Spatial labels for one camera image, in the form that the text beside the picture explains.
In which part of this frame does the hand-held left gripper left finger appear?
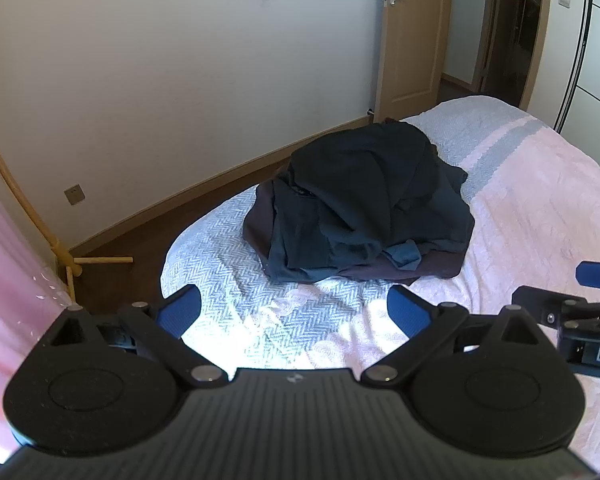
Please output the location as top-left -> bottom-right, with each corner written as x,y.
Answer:
40,284 -> 231,388

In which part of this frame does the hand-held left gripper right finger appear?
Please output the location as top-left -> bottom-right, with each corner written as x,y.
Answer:
361,285 -> 556,388

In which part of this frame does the dark navy garment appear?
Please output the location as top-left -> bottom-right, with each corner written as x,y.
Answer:
267,121 -> 476,284

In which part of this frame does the blue garment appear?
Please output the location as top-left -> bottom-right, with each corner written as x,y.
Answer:
382,240 -> 424,272

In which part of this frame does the dark brown garment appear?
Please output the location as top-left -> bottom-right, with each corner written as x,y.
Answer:
242,182 -> 473,282

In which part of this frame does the wooden baseboard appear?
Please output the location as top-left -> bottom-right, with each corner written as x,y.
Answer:
67,115 -> 377,257

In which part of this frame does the pink curtain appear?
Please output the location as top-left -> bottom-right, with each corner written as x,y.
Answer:
0,160 -> 77,463

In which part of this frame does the wooden rack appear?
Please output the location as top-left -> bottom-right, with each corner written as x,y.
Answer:
0,115 -> 134,307

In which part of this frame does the white wardrobe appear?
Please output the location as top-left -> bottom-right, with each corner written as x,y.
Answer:
554,0 -> 600,187

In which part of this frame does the wooden door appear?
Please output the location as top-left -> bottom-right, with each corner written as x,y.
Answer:
374,0 -> 454,117

